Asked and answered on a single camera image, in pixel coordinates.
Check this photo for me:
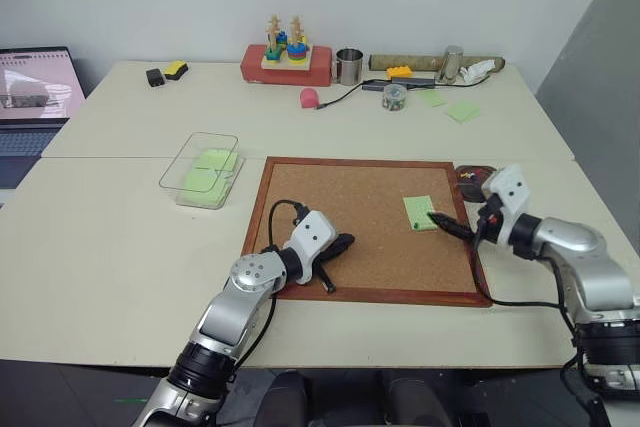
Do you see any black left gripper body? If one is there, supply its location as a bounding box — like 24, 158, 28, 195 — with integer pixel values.
312, 233, 351, 274

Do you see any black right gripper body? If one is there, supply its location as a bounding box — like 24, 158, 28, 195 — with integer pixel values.
475, 193, 505, 246

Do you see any dark round tray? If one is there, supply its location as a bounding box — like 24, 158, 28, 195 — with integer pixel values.
453, 163, 497, 204

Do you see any clear jar of pushpins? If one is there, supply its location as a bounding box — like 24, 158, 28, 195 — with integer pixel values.
381, 83, 408, 112

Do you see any green sticky note stack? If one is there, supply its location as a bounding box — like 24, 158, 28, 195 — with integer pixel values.
191, 147, 240, 174
181, 165, 227, 209

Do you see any clear plastic box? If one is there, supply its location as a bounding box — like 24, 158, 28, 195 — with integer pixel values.
159, 132, 245, 210

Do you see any grey usb hub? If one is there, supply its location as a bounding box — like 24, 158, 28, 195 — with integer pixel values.
361, 76, 437, 94

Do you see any crumpled white paper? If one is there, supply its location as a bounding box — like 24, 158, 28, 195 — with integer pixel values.
458, 59, 497, 84

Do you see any metal cup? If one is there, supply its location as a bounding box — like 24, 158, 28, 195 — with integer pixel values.
434, 45, 465, 85

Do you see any brown cardboard tube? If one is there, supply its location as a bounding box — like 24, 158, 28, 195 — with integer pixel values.
369, 53, 507, 73

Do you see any metal mug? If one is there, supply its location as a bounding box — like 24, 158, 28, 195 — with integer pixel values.
333, 47, 366, 86

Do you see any red brick block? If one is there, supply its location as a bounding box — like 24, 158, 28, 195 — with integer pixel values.
240, 43, 335, 88

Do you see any wooden stacking toy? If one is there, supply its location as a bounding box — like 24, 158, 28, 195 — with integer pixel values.
260, 14, 314, 71

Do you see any yellow and black sponge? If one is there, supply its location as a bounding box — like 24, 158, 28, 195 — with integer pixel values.
163, 60, 191, 82

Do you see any open laptop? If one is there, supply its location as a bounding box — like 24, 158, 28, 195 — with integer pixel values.
0, 45, 87, 191

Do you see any cork board with wooden frame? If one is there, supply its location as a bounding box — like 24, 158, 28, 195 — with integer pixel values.
240, 156, 494, 309

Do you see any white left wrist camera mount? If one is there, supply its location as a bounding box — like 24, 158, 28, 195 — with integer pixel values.
288, 210, 337, 284

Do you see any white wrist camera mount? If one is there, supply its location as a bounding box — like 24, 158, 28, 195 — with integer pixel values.
486, 163, 532, 249
288, 210, 337, 284

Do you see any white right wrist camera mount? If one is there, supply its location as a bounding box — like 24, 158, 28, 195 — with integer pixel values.
486, 163, 532, 249

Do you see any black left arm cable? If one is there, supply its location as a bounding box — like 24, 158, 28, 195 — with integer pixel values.
259, 198, 307, 254

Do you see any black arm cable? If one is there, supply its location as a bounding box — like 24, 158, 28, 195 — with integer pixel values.
471, 224, 581, 348
259, 198, 307, 254

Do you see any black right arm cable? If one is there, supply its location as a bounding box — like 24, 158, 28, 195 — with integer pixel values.
471, 224, 581, 348

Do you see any black usb cable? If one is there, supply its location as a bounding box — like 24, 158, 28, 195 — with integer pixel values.
314, 78, 390, 111

